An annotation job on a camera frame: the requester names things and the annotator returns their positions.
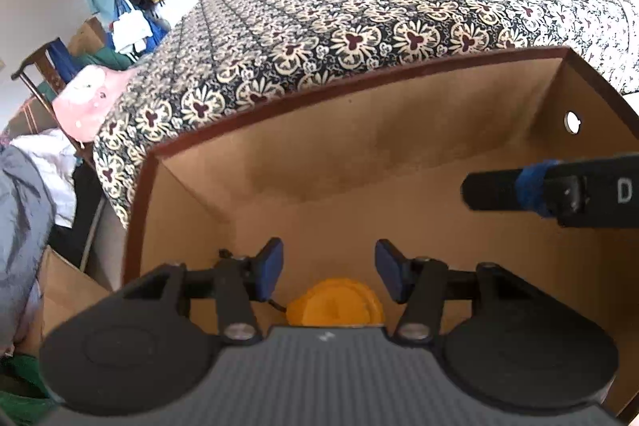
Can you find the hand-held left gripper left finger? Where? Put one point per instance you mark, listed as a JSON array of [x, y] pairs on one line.
[[269, 271]]

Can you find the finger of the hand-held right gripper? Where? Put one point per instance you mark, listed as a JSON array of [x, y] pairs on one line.
[[494, 191]]

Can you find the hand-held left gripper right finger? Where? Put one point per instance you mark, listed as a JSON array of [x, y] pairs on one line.
[[392, 271]]

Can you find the orange plastic container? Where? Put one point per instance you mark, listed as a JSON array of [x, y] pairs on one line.
[[334, 306]]

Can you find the brown cardboard box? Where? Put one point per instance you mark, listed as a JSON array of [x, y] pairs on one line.
[[374, 146]]

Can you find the plain cardboard box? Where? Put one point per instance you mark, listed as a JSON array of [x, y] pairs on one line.
[[65, 291]]

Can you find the bed with patterned cover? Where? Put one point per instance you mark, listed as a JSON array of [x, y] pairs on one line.
[[349, 7]]

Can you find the white cloth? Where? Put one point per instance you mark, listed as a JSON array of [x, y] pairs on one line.
[[55, 176]]

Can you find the grey jacket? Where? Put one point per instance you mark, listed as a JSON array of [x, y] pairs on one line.
[[25, 231]]

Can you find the pink cushion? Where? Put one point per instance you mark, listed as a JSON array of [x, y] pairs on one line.
[[90, 96]]

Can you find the dark green cloth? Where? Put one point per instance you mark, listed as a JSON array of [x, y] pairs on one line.
[[114, 57]]

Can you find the green box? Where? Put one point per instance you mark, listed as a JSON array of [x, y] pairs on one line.
[[20, 376]]

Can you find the white garment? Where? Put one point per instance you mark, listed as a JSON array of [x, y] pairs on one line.
[[131, 29]]

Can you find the white storage box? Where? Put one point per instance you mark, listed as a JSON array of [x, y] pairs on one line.
[[179, 4]]

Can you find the plaid cloth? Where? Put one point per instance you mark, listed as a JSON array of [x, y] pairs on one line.
[[25, 119]]

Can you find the tan cardboard box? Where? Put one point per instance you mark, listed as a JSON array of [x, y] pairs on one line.
[[87, 36]]

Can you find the blue cloth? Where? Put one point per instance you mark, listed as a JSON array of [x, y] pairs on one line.
[[60, 56]]

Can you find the dark wooden chair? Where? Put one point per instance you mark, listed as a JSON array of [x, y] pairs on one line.
[[37, 61]]

